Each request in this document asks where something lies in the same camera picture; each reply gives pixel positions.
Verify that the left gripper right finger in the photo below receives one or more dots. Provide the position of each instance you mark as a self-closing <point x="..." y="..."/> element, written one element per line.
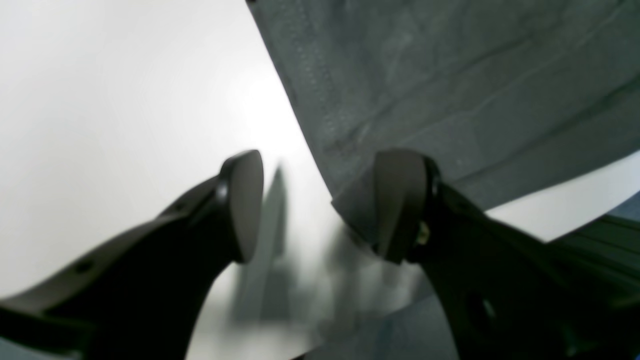
<point x="505" y="294"/>

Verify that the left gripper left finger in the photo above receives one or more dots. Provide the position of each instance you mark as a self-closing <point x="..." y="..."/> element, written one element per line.
<point x="138" y="296"/>

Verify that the grey T-shirt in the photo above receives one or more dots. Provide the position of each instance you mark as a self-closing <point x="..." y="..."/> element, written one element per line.
<point x="508" y="97"/>

